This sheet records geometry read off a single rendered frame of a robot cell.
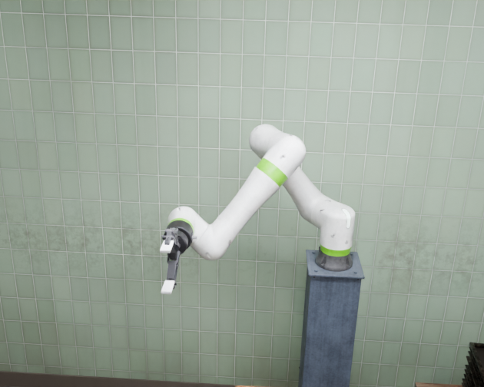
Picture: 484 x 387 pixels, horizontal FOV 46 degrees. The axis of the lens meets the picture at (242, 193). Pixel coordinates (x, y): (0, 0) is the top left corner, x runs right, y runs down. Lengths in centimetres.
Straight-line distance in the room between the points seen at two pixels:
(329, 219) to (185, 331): 131
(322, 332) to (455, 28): 143
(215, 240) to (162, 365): 156
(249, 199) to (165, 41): 100
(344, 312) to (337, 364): 25
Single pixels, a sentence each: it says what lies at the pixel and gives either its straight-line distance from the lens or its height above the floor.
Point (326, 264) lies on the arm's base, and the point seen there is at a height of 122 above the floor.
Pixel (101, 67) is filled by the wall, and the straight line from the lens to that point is 280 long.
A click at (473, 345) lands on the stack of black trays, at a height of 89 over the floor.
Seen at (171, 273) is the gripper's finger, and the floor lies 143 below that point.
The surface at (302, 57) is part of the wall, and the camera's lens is 268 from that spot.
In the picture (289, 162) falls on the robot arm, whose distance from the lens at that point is 200.
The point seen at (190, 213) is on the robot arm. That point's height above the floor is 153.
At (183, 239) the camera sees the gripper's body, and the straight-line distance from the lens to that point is 184.
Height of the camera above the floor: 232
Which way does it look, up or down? 22 degrees down
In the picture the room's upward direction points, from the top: 1 degrees clockwise
